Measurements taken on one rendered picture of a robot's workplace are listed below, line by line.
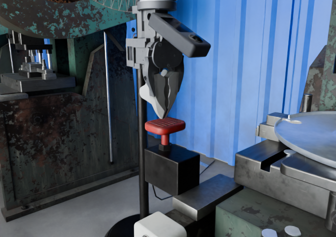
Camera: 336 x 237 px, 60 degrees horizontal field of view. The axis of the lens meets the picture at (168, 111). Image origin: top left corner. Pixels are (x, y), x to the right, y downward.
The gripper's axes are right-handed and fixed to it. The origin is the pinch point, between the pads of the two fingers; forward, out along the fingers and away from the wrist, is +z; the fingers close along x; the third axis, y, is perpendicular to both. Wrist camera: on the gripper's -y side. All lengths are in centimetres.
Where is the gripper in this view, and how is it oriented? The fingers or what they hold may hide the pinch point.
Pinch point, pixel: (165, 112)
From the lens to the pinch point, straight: 55.6
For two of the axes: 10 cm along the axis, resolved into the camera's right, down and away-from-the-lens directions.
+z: 0.0, 9.7, 2.4
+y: -6.8, -1.7, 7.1
